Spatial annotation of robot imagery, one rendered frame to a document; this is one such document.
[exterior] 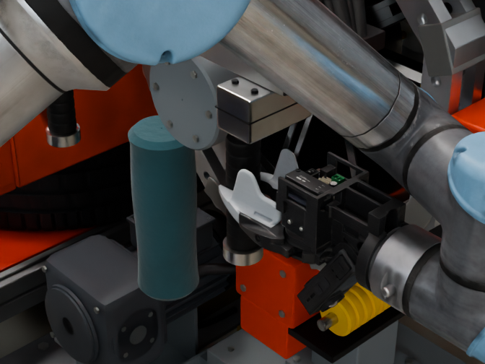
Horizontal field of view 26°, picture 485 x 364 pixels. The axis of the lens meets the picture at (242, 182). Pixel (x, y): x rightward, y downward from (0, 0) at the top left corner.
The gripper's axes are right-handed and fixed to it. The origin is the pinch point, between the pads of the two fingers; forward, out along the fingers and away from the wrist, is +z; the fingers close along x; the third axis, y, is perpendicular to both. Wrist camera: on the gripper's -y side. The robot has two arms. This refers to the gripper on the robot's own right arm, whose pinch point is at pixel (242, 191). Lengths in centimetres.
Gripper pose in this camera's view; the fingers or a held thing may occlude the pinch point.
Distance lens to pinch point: 109.5
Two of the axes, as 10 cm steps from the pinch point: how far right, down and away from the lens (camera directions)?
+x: -7.3, 3.6, -5.7
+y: 0.0, -8.5, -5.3
